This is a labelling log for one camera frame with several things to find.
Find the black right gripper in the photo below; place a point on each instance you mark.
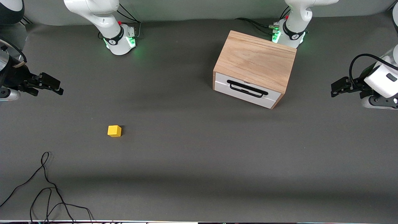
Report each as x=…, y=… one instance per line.
x=15, y=77

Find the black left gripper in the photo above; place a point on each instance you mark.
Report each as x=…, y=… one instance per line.
x=357, y=83

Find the yellow wooden cube block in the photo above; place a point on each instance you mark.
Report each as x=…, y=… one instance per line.
x=114, y=131

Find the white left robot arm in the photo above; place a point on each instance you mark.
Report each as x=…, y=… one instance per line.
x=295, y=18

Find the light wooden drawer cabinet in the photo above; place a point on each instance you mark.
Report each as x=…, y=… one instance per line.
x=255, y=59

